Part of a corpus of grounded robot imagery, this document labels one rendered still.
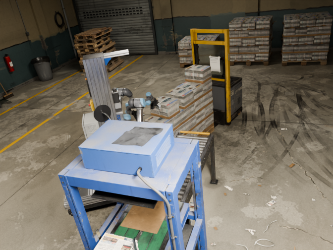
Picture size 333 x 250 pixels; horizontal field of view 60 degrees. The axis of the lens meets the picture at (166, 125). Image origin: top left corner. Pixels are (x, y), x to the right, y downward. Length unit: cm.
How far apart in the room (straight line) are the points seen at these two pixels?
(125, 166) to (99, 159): 21
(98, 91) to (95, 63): 35
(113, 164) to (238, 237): 203
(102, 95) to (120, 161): 176
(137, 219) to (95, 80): 177
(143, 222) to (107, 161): 88
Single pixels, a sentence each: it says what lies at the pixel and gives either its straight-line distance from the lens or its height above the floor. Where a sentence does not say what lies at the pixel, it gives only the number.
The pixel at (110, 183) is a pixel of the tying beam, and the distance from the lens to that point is 216.
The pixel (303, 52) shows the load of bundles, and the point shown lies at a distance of 922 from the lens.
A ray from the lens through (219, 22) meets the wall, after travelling 1092.
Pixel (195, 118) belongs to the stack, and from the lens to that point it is 505.
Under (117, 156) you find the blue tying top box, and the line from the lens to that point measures 213.
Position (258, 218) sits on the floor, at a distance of 396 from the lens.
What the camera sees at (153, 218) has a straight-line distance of 287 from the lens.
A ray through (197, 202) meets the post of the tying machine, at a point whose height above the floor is 90.
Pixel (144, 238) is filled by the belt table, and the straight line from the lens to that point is 273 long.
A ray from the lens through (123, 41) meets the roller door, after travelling 1236.
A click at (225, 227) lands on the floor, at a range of 382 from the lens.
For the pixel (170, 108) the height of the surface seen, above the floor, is 100.
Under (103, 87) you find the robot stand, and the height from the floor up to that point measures 164.
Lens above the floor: 282
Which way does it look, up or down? 28 degrees down
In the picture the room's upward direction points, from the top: 8 degrees counter-clockwise
